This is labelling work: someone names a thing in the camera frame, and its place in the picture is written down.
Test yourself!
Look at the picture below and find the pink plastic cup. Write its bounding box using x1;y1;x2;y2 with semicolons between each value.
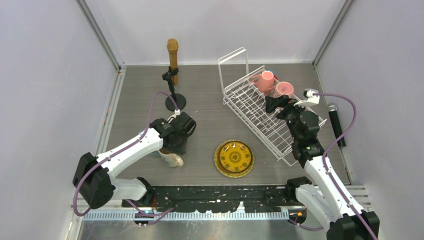
249;70;275;94

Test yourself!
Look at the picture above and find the slotted cable duct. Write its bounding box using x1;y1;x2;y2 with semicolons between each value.
82;209;290;221

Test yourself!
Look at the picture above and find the left aluminium rail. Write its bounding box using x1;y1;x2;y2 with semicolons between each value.
93;65;127;156

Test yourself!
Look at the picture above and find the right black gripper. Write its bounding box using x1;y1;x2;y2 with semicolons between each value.
265;94;312;143

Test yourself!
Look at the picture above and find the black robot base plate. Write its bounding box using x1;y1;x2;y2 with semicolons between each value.
131;185;305;213

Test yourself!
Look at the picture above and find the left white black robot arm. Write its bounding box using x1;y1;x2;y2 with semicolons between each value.
72;112;197;210

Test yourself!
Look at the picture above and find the white wire dish rack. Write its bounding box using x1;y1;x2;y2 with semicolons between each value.
218;47;326;166

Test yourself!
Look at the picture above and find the black silver microphone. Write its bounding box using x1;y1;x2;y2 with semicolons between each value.
327;103;343;139

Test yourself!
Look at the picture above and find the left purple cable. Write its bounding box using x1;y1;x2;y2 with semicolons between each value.
72;91;181;227

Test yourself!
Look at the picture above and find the yellow woven bamboo plate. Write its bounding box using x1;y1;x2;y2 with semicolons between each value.
213;139;255;179

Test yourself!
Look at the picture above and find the purple cable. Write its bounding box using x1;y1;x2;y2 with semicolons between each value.
287;92;379;240
72;91;181;227

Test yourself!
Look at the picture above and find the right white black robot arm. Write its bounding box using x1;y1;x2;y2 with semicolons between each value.
265;89;380;240

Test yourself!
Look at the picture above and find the cream floral cup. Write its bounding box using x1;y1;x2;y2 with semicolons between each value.
158;148;184;168

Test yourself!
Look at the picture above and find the brown microphone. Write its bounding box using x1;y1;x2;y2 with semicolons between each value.
166;38;179;71

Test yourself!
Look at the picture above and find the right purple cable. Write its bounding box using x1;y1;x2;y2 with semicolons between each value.
287;92;379;240

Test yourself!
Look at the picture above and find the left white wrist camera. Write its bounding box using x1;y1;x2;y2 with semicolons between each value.
167;109;181;122

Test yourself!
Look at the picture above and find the blue patterned bowl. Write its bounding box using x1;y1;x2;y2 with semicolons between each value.
150;151;161;158

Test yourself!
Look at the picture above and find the pink floral cup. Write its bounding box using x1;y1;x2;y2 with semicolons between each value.
272;81;295;98

